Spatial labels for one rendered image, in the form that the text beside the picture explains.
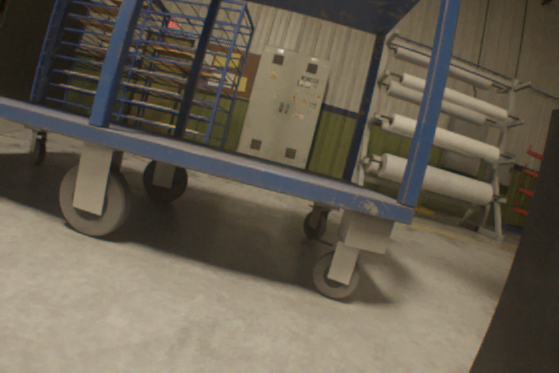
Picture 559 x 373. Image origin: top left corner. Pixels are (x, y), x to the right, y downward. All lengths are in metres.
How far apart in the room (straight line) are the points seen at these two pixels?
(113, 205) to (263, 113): 4.73
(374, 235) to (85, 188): 0.75
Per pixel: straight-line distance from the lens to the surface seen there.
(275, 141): 5.43
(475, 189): 4.05
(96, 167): 0.89
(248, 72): 6.29
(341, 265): 0.85
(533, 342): 0.45
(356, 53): 6.62
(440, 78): 0.84
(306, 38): 6.54
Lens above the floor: 0.34
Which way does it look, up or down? 4 degrees down
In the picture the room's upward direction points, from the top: 14 degrees clockwise
